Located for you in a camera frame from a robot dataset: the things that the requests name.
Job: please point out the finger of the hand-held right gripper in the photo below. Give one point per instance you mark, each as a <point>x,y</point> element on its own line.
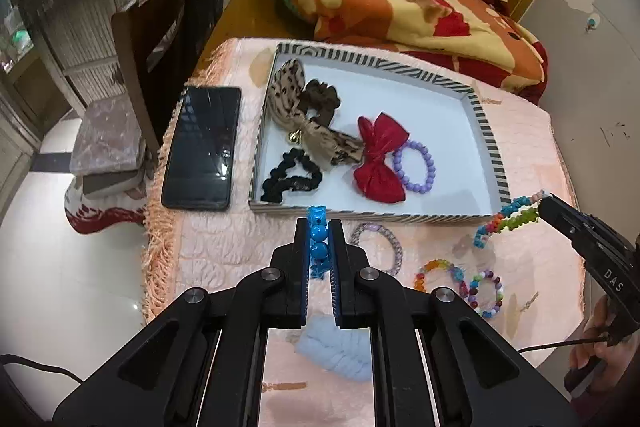
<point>560,214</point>

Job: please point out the striped rim white tray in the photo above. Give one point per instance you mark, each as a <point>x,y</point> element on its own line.
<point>425,97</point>

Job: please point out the black scrunchie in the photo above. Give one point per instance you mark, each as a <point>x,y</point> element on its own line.
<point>272,179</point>

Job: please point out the black smartphone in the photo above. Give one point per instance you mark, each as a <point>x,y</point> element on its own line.
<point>200,147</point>

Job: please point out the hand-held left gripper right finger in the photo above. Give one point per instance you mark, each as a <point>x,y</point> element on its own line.
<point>336,267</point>

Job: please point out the small blue wall sticker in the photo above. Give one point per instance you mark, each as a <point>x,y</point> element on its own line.
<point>593,23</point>

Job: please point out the light blue scrunchie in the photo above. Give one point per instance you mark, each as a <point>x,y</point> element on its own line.
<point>320,347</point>

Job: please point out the brown scrunchie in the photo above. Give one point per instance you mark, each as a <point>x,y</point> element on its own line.
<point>325,94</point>

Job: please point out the red bow hair clip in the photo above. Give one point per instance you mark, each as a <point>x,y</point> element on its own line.
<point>380,167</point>

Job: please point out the person's right hand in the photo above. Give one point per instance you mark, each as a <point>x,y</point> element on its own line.
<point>597,317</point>

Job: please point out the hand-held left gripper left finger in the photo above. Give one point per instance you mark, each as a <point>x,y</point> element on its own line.
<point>300,267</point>

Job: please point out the dark wooden chair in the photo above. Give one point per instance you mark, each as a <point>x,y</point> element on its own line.
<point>150,47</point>

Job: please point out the pink seat cushion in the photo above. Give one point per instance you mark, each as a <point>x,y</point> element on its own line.
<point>105,137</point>

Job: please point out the red white cloth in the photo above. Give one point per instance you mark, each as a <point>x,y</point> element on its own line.
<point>95,214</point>

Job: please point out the red yellow orange blanket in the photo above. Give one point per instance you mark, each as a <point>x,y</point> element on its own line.
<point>400,12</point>

